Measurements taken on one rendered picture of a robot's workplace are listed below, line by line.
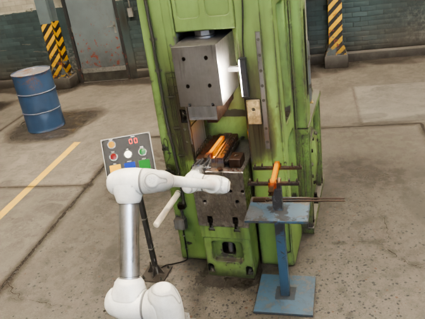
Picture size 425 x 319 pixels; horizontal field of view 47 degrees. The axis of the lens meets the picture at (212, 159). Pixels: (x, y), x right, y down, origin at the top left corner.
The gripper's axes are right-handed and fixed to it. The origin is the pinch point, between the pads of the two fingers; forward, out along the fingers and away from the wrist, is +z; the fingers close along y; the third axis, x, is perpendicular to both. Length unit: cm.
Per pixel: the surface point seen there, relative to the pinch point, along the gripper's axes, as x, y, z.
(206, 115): 26.3, 0.1, 10.1
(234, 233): -63, 11, 4
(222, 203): -37.4, 4.5, 3.7
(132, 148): 8, -53, -2
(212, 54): 67, 10, 10
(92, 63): -72, -424, 559
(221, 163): -9.1, 5.5, 9.8
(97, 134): -106, -270, 286
